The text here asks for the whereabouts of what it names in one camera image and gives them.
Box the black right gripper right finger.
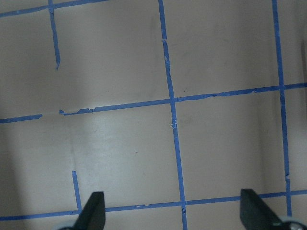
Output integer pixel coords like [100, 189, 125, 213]
[240, 189, 288, 230]

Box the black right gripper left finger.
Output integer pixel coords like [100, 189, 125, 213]
[72, 191, 106, 230]

